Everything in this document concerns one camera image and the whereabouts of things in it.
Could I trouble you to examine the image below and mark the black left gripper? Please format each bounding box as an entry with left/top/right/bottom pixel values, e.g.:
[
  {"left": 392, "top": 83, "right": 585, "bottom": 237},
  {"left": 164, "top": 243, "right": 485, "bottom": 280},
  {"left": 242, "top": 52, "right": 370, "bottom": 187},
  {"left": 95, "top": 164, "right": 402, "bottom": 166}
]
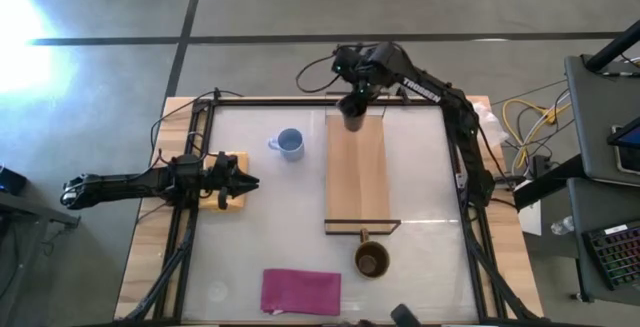
[{"left": 202, "top": 151, "right": 261, "bottom": 212}]

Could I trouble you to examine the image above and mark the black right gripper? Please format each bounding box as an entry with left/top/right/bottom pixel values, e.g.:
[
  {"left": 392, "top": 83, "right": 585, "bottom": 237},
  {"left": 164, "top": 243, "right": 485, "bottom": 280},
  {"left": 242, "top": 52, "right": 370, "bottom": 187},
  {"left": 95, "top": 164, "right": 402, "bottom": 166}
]
[{"left": 337, "top": 41, "right": 402, "bottom": 116}]

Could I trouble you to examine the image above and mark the small dark cup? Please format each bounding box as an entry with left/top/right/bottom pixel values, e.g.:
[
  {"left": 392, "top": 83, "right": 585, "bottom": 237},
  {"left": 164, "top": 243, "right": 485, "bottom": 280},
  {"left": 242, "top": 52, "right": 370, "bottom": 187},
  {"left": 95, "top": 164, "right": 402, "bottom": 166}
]
[{"left": 342, "top": 105, "right": 368, "bottom": 134}]

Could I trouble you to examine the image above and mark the light blue mug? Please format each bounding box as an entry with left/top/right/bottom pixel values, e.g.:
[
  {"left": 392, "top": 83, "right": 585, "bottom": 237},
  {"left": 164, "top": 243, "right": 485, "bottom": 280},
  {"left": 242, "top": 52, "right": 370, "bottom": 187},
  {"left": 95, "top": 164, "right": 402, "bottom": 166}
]
[{"left": 267, "top": 127, "right": 306, "bottom": 163}]

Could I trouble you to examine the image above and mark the grey cart shelf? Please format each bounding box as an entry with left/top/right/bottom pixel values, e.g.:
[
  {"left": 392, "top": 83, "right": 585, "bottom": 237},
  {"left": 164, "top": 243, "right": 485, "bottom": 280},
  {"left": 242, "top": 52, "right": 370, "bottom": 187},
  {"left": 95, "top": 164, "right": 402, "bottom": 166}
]
[{"left": 563, "top": 53, "right": 640, "bottom": 304}]

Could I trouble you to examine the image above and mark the yellow wooden block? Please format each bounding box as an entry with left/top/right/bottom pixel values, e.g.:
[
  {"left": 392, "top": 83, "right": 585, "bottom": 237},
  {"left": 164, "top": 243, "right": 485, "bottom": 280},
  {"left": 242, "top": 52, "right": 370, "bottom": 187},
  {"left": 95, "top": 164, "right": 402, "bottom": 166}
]
[{"left": 198, "top": 150, "right": 250, "bottom": 213}]

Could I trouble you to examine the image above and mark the pink cloth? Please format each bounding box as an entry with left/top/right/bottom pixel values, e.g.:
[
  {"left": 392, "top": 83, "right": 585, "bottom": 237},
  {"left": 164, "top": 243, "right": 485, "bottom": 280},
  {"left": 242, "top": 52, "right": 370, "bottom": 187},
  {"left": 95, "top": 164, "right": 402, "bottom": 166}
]
[{"left": 259, "top": 267, "right": 343, "bottom": 317}]

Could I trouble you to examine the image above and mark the white plastic bag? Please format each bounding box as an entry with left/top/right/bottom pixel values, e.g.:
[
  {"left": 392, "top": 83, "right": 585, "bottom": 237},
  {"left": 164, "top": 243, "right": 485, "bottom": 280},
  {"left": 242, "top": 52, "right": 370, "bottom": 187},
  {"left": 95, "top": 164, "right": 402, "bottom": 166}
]
[{"left": 470, "top": 100, "right": 510, "bottom": 149}]

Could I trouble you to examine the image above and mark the brown mug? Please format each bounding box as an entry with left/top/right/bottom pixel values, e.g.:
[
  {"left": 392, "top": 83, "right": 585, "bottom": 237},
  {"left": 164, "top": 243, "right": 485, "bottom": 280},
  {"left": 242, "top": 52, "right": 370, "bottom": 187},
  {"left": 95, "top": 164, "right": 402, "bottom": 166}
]
[{"left": 353, "top": 227, "right": 391, "bottom": 280}]

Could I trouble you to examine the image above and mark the black power strip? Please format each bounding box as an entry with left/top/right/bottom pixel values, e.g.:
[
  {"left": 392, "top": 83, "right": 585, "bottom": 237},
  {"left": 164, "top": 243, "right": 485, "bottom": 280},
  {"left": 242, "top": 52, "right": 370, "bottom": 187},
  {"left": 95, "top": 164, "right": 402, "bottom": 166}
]
[{"left": 529, "top": 153, "right": 553, "bottom": 179}]

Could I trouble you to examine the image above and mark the white paper sheet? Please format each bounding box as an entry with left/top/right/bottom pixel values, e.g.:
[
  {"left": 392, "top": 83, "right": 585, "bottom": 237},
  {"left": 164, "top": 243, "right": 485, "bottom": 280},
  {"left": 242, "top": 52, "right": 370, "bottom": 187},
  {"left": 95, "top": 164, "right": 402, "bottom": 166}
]
[{"left": 516, "top": 179, "right": 544, "bottom": 237}]

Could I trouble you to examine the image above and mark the black rounded object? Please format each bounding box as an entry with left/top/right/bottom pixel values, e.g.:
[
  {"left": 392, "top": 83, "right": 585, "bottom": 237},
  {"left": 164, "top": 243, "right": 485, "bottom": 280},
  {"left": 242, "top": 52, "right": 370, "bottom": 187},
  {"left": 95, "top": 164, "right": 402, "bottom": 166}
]
[{"left": 389, "top": 303, "right": 424, "bottom": 327}]

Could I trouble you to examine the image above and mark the dark side desk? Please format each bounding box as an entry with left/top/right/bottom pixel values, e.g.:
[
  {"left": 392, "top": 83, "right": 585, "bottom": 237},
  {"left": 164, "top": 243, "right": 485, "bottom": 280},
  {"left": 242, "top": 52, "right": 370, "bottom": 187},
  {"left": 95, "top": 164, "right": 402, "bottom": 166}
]
[{"left": 0, "top": 164, "right": 82, "bottom": 321}]

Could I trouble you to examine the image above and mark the clear water bottle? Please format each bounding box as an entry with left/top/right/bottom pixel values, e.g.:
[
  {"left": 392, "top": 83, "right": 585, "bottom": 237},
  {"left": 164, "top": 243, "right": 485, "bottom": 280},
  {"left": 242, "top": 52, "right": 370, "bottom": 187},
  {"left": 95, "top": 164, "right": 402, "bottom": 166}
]
[{"left": 549, "top": 214, "right": 577, "bottom": 237}]

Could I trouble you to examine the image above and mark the tablet with dark screen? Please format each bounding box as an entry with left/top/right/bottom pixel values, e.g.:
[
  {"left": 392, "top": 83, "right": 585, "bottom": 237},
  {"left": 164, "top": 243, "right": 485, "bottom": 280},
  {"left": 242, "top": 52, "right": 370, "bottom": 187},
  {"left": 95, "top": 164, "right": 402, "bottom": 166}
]
[{"left": 606, "top": 115, "right": 640, "bottom": 177}]

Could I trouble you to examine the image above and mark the keyboard with coloured keys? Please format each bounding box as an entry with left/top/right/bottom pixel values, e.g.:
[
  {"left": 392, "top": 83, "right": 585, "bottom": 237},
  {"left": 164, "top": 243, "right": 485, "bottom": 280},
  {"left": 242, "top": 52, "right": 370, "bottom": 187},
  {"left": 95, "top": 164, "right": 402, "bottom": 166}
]
[{"left": 581, "top": 220, "right": 640, "bottom": 292}]

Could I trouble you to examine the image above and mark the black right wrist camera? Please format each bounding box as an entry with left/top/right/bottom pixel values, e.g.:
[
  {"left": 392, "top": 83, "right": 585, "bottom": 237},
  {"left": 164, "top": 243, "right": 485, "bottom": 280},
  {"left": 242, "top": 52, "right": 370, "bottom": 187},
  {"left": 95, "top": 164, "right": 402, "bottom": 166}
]
[{"left": 331, "top": 45, "right": 362, "bottom": 76}]

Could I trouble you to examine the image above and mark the black looped cable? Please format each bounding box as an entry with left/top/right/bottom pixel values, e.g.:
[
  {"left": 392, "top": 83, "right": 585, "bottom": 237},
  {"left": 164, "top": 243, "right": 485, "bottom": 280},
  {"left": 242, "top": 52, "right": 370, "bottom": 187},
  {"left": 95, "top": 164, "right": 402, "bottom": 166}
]
[{"left": 294, "top": 53, "right": 342, "bottom": 95}]

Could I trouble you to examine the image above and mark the black metal table frame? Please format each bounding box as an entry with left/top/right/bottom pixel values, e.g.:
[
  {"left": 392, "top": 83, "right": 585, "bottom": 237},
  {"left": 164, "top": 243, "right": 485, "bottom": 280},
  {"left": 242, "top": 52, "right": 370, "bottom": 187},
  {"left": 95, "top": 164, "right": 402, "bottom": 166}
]
[{"left": 122, "top": 88, "right": 544, "bottom": 324}]

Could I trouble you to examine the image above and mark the yellow cable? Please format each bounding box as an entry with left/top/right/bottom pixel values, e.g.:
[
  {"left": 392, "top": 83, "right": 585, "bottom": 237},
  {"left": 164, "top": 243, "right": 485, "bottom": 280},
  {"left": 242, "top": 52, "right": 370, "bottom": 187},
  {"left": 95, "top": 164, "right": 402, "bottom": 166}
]
[{"left": 501, "top": 97, "right": 572, "bottom": 169}]

